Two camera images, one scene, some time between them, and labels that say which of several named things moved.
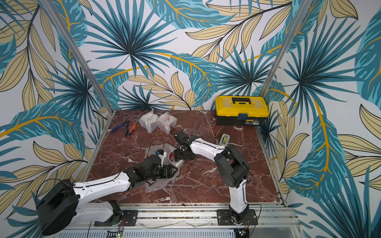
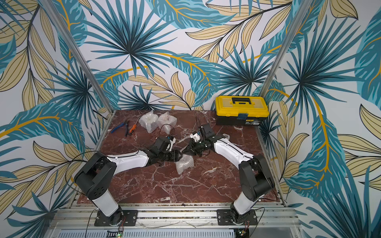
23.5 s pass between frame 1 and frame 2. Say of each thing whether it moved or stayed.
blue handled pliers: stayed
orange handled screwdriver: stayed
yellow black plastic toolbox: stayed
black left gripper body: moved
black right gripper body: moved
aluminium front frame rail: stayed
